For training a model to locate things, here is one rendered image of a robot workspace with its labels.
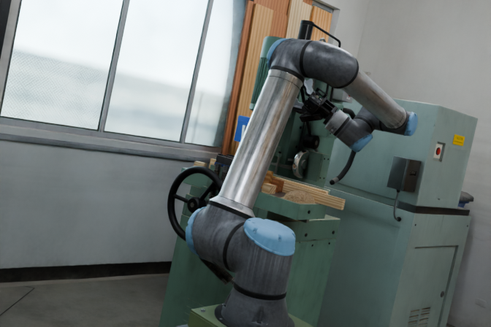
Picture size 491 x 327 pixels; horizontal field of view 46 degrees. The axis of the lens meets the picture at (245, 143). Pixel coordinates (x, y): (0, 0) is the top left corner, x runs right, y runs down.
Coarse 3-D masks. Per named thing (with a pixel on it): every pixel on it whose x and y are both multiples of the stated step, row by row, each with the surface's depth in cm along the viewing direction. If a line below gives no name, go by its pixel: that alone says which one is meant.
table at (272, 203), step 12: (192, 180) 239; (204, 180) 235; (216, 192) 218; (264, 204) 216; (276, 204) 213; (288, 204) 210; (300, 204) 208; (312, 204) 214; (288, 216) 210; (300, 216) 209; (312, 216) 216; (324, 216) 224
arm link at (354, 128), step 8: (352, 120) 218; (360, 120) 219; (344, 128) 216; (352, 128) 216; (360, 128) 217; (368, 128) 218; (336, 136) 220; (344, 136) 217; (352, 136) 216; (360, 136) 215; (368, 136) 216; (352, 144) 216; (360, 144) 215
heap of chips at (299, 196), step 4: (292, 192) 213; (296, 192) 213; (300, 192) 214; (304, 192) 215; (284, 196) 213; (288, 196) 212; (292, 196) 211; (296, 196) 211; (300, 196) 211; (304, 196) 212; (308, 196) 215; (312, 196) 217; (292, 200) 210; (296, 200) 210; (300, 200) 210; (304, 200) 212; (308, 200) 214; (312, 200) 216
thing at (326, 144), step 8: (320, 88) 246; (328, 96) 251; (320, 136) 253; (320, 144) 254; (328, 144) 260; (320, 152) 256; (328, 152) 261; (272, 168) 257; (280, 168) 254; (288, 176) 252; (312, 184) 256; (320, 184) 261
